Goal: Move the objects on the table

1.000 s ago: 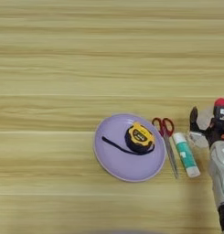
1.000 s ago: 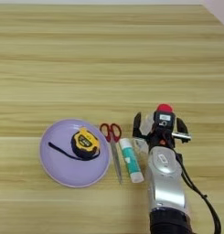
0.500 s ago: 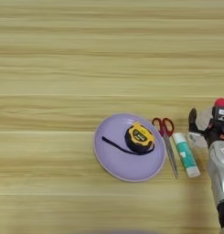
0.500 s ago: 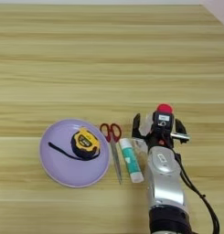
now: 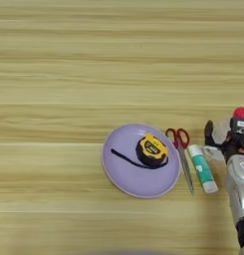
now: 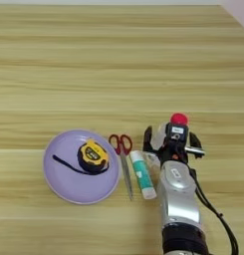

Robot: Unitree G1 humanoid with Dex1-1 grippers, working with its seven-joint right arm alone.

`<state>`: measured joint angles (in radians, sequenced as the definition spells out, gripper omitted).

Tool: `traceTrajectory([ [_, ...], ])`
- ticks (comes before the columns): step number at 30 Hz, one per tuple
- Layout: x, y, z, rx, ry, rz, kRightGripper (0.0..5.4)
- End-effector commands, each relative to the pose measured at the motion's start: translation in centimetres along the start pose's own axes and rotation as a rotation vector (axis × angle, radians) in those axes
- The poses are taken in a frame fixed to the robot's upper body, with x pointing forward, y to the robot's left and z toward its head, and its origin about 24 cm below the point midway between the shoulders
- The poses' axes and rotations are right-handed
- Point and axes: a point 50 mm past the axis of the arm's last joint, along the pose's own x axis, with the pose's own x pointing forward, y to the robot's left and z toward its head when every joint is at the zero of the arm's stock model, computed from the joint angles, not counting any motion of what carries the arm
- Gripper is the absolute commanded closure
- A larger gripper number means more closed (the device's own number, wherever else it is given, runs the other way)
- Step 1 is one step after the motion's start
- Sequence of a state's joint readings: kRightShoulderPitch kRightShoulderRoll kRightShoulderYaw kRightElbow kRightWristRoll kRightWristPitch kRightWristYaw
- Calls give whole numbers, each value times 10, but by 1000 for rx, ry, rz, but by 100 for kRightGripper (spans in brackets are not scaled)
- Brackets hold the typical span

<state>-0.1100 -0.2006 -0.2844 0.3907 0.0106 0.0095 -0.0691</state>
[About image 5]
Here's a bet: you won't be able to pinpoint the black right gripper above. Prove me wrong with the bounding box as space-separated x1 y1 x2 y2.
204 120 244 163

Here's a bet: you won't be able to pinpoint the white teal glue stick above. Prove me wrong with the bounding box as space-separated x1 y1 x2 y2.
187 143 219 194

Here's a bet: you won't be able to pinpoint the yellow black tape measure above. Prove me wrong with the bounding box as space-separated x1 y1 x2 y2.
110 132 170 170

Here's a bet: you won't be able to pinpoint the purple round plate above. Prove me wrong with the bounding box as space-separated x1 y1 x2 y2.
101 124 182 199

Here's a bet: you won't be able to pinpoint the red handled scissors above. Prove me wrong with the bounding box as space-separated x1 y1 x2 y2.
164 127 196 195

